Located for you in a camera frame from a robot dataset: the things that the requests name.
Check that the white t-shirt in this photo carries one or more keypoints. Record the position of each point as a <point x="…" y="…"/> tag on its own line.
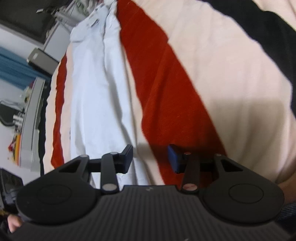
<point x="101" y="107"/>

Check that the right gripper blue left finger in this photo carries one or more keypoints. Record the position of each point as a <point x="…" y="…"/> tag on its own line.
<point x="112" y="164"/>

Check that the grey folding chair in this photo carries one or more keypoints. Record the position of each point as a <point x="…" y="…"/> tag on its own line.
<point x="42" y="62"/>

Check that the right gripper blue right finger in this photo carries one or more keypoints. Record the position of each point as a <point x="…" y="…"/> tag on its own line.
<point x="186" y="163"/>

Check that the striped fleece blanket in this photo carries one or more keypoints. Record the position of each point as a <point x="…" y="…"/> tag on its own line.
<point x="212" y="77"/>

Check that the dark window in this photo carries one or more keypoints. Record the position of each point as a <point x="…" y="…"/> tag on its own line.
<point x="22" y="17"/>

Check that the white desk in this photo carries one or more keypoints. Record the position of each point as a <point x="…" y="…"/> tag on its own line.
<point x="29" y="146"/>

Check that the left blue curtain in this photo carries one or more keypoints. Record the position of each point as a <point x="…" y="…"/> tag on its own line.
<point x="15" y="70"/>

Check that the person left hand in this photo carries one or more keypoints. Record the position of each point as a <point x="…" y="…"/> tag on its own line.
<point x="14" y="222"/>

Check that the camera tripod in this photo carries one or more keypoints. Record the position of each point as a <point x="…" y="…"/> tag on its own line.
<point x="70" y="15"/>

